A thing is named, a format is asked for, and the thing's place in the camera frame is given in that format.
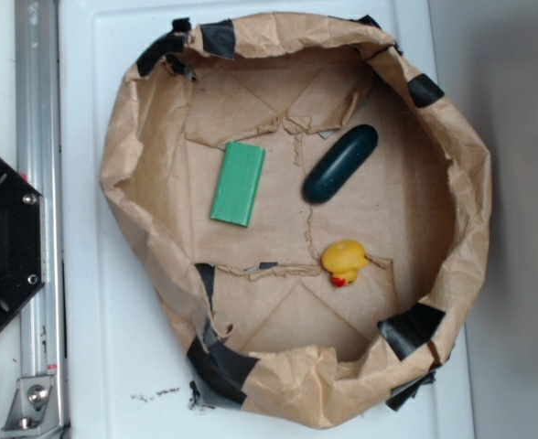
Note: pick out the yellow rubber duck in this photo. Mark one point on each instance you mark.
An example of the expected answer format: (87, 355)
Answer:
(343, 260)

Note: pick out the brown paper bag bin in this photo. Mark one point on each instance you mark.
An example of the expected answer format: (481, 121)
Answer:
(259, 321)

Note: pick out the green rectangular block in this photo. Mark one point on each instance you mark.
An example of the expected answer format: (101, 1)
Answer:
(237, 184)

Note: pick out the dark green oblong capsule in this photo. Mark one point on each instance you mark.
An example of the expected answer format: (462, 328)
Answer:
(339, 163)

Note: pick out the aluminium extrusion rail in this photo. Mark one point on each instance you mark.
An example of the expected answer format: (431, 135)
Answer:
(42, 320)

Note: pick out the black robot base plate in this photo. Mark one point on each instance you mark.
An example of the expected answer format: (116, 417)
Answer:
(21, 261)

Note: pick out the metal corner bracket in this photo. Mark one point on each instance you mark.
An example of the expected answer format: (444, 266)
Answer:
(34, 410)

